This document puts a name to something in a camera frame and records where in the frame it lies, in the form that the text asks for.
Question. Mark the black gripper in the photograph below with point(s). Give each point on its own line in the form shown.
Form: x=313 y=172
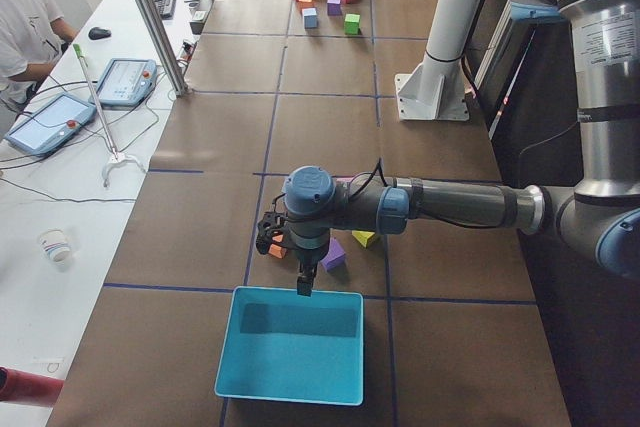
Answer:
x=306 y=256

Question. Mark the light blue foam block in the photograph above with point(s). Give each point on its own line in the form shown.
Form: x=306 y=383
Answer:
x=310 y=18

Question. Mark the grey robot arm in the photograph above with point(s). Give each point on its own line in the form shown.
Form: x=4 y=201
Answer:
x=605 y=46
x=603 y=229

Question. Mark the purple foam block near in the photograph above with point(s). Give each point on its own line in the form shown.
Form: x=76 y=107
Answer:
x=335 y=256

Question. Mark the purple foam block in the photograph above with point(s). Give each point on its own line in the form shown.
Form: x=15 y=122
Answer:
x=334 y=7
x=335 y=256

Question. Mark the orange foam block near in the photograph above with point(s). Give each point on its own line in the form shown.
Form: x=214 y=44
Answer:
x=277 y=251

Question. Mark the orange foam block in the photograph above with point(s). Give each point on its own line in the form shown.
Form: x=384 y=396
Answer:
x=305 y=4
x=277 y=251

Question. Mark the teal plastic bin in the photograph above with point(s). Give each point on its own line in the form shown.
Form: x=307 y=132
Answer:
x=280 y=346

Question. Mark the yellow foam block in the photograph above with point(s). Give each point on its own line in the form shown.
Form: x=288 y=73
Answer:
x=365 y=238

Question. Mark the white reacher grabber tool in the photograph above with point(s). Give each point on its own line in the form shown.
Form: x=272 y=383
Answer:
x=117 y=158

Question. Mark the paper cup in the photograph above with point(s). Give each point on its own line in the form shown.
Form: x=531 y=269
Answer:
x=55 y=245

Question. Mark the green foam block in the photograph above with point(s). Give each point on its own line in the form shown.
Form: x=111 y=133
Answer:
x=352 y=24

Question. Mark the blue teach pendant far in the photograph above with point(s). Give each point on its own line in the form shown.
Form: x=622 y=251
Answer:
x=125 y=83

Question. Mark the blue teach pendant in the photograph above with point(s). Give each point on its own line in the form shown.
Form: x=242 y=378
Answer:
x=52 y=125
x=125 y=83

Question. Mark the purple foam block far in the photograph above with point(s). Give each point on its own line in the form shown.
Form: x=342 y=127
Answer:
x=334 y=7

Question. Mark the orange foam block far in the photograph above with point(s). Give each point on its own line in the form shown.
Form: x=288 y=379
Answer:
x=305 y=4

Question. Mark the blue teach pendant near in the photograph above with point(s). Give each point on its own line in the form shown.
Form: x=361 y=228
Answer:
x=52 y=125

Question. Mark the red object at edge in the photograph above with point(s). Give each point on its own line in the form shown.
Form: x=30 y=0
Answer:
x=26 y=388

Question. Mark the black computer mouse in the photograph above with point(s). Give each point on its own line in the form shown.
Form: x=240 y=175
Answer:
x=98 y=33

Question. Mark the person in white shirt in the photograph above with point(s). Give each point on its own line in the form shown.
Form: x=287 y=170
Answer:
x=33 y=36

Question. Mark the white camera pole mount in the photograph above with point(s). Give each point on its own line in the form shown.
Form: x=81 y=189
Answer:
x=434 y=91

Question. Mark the aluminium frame post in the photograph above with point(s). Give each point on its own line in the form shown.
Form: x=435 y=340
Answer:
x=162 y=45

